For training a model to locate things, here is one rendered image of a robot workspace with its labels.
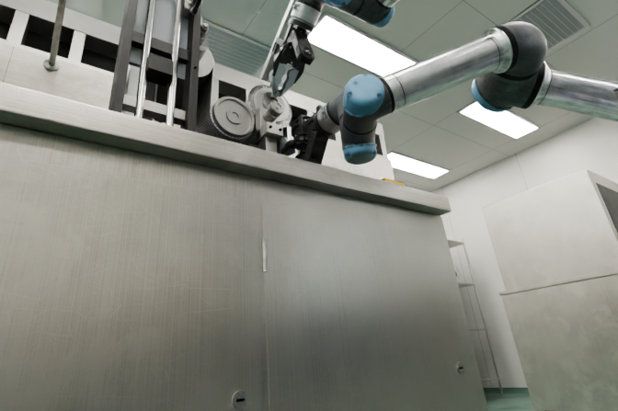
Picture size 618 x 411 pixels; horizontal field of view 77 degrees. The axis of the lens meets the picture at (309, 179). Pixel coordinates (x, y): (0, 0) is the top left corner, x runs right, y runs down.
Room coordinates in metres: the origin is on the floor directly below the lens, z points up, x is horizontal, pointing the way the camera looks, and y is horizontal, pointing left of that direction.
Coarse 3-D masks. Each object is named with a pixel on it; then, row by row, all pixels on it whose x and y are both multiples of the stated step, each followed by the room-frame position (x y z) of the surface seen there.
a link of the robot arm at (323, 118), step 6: (324, 108) 0.80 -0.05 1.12; (318, 114) 0.82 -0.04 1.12; (324, 114) 0.81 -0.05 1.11; (318, 120) 0.82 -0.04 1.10; (324, 120) 0.81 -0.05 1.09; (330, 120) 0.80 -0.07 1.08; (324, 126) 0.82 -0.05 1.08; (330, 126) 0.82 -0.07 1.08; (336, 126) 0.82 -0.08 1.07; (330, 132) 0.84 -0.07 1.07; (336, 132) 0.85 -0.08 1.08
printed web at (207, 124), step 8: (208, 80) 0.87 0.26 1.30; (152, 88) 0.78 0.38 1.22; (200, 88) 0.91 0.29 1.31; (208, 88) 0.86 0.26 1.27; (152, 96) 0.78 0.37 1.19; (200, 96) 0.91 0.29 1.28; (208, 96) 0.86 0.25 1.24; (200, 104) 0.90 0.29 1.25; (208, 104) 0.86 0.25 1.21; (248, 104) 0.93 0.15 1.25; (200, 112) 0.90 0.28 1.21; (208, 112) 0.85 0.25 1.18; (152, 120) 0.76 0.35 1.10; (200, 120) 0.89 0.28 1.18; (208, 120) 0.86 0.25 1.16; (200, 128) 0.90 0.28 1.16; (208, 128) 0.87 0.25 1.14; (216, 128) 0.86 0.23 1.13; (216, 136) 0.88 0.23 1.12; (224, 136) 0.87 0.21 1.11; (248, 136) 0.92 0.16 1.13
